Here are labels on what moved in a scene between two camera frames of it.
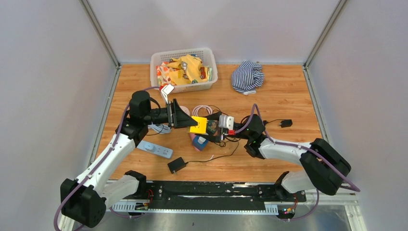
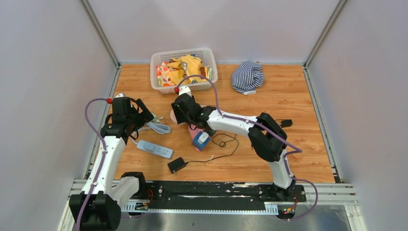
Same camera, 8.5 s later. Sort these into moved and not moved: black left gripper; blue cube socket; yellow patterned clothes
Moved: black left gripper
Not moved: blue cube socket; yellow patterned clothes
